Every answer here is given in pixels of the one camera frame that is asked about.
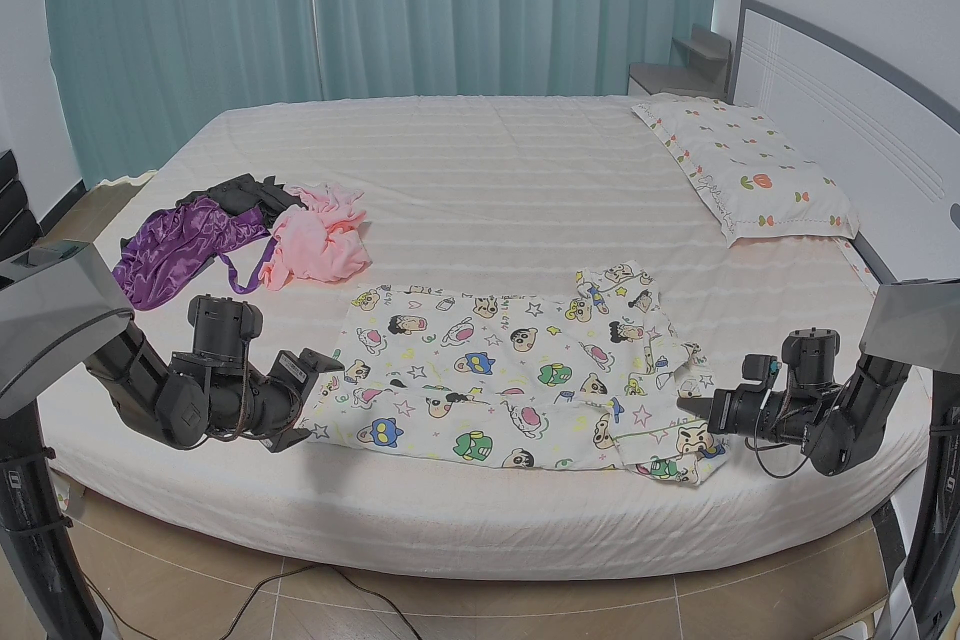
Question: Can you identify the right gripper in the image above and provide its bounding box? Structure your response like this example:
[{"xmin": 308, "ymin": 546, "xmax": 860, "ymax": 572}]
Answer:
[{"xmin": 677, "ymin": 385, "xmax": 789, "ymax": 439}]

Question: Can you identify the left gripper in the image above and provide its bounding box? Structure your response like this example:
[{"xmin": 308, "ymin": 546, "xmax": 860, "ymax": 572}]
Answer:
[{"xmin": 221, "ymin": 346, "xmax": 346, "ymax": 455}]

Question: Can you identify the white printed pyjama top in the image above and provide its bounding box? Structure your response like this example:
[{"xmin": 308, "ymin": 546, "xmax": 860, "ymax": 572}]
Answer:
[{"xmin": 296, "ymin": 259, "xmax": 730, "ymax": 488}]

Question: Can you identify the bed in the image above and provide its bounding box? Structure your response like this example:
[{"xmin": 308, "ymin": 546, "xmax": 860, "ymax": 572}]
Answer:
[{"xmin": 33, "ymin": 0, "xmax": 960, "ymax": 582}]

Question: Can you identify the pink garment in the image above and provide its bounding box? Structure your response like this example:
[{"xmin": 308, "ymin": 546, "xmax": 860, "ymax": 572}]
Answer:
[{"xmin": 258, "ymin": 181, "xmax": 374, "ymax": 292}]

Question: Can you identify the black garment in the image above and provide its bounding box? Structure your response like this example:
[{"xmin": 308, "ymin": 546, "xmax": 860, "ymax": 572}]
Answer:
[{"xmin": 174, "ymin": 173, "xmax": 301, "ymax": 233}]

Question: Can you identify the purple garment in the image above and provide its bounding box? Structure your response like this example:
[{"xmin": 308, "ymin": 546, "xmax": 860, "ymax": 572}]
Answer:
[{"xmin": 112, "ymin": 194, "xmax": 282, "ymax": 313}]

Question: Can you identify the white printed pillow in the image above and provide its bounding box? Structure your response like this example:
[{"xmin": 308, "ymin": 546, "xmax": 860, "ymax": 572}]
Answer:
[{"xmin": 631, "ymin": 93, "xmax": 860, "ymax": 248}]

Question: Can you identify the grey bedside table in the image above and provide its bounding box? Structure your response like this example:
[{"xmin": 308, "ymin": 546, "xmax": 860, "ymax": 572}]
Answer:
[{"xmin": 628, "ymin": 24, "xmax": 732, "ymax": 102}]

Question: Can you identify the black chest of drawers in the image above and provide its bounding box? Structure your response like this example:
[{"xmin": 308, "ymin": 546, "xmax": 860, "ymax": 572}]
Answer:
[{"xmin": 0, "ymin": 148, "xmax": 40, "ymax": 256}]

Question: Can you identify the thin black cable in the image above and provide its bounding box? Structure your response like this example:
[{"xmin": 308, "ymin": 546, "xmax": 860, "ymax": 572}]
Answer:
[{"xmin": 213, "ymin": 565, "xmax": 429, "ymax": 640}]

